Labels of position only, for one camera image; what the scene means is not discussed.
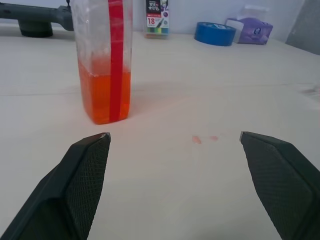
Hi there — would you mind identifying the purple tissue pack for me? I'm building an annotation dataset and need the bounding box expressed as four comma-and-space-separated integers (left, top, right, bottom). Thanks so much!
224, 5, 274, 46

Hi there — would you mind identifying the marker pen pack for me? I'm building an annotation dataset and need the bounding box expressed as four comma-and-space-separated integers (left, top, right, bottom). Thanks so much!
144, 0, 170, 39

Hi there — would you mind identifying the grey panel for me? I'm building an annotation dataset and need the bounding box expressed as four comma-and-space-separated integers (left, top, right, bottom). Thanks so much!
285, 0, 320, 56

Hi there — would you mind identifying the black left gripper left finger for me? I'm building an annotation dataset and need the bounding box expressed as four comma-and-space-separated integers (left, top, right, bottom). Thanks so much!
0, 132, 112, 240

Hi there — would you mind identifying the dark grey remote controller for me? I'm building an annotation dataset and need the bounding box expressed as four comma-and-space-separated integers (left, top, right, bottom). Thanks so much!
0, 0, 75, 38

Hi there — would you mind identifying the plastic bottle with orange liquid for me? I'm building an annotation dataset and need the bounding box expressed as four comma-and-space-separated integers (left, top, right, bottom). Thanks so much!
70, 0, 134, 126

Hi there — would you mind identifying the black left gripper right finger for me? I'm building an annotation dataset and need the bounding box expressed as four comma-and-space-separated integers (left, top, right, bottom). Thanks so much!
238, 131, 320, 240

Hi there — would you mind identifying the blue tape roll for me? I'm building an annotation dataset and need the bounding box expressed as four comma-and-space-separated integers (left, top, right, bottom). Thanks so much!
193, 21, 237, 47

